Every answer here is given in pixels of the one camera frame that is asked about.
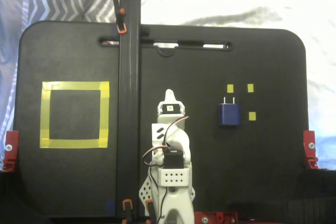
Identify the blue tape piece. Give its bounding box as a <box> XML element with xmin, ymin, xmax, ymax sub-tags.
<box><xmin>106</xmin><ymin>200</ymin><xmax>116</xmax><ymax>216</ymax></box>

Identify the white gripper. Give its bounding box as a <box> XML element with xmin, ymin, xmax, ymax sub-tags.
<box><xmin>156</xmin><ymin>89</ymin><xmax>186</xmax><ymax>124</ymax></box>

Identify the red plastic clamp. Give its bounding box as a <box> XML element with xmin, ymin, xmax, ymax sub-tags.
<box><xmin>2</xmin><ymin>130</ymin><xmax>20</xmax><ymax>172</ymax></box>
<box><xmin>302</xmin><ymin>130</ymin><xmax>320</xmax><ymax>170</ymax></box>

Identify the orange black spring clamp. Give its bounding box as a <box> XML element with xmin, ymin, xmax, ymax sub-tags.
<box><xmin>112</xmin><ymin>0</ymin><xmax>128</xmax><ymax>35</ymax></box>
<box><xmin>145</xmin><ymin>199</ymin><xmax>155</xmax><ymax>224</ymax></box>
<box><xmin>122</xmin><ymin>199</ymin><xmax>134</xmax><ymax>224</ymax></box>

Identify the red black servo cable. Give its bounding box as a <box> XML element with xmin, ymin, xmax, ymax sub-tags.
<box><xmin>142</xmin><ymin>145</ymin><xmax>170</xmax><ymax>168</ymax></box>
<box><xmin>164</xmin><ymin>115</ymin><xmax>190</xmax><ymax>147</ymax></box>

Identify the yellow tape square outline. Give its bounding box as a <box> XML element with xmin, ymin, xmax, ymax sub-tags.
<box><xmin>39</xmin><ymin>81</ymin><xmax>110</xmax><ymax>149</ymax></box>

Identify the red mast base bracket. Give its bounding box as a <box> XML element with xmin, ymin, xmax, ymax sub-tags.
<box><xmin>194</xmin><ymin>210</ymin><xmax>239</xmax><ymax>224</ymax></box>

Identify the black flat beam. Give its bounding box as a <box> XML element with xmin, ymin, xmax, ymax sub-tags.
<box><xmin>116</xmin><ymin>0</ymin><xmax>143</xmax><ymax>221</ymax></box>

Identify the blue white charger block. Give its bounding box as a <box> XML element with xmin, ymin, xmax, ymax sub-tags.
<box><xmin>218</xmin><ymin>96</ymin><xmax>242</xmax><ymax>127</ymax></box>

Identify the black backdrop board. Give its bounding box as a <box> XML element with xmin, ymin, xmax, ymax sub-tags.
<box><xmin>0</xmin><ymin>168</ymin><xmax>336</xmax><ymax>224</ymax></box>

